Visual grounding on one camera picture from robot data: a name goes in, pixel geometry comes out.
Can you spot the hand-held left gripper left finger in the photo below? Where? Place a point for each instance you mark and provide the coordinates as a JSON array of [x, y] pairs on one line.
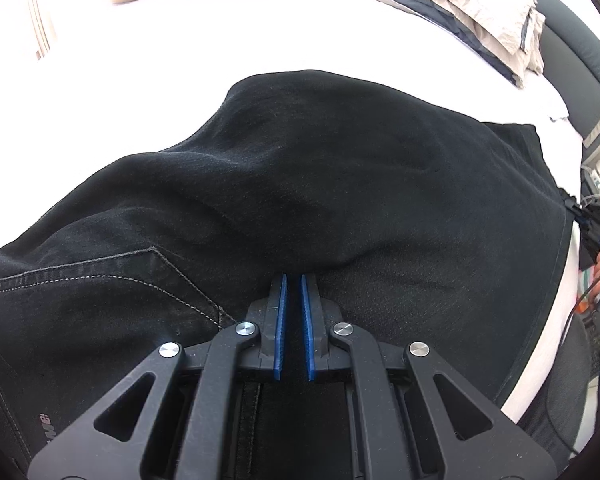
[[280, 330]]

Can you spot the person's dark grey clothing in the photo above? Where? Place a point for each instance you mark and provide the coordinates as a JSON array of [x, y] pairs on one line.
[[560, 385]]

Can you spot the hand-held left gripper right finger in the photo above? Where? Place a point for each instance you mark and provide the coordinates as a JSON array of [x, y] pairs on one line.
[[308, 330]]

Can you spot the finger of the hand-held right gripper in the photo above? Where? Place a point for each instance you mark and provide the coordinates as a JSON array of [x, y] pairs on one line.
[[586, 227], [574, 207]]

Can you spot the bed with white sheet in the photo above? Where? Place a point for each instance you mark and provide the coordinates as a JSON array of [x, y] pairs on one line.
[[180, 35]]

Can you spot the black denim pants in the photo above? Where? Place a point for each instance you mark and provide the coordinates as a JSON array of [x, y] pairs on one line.
[[330, 160]]

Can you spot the dark grey padded headboard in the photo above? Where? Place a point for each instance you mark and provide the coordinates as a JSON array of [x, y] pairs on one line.
[[580, 45]]

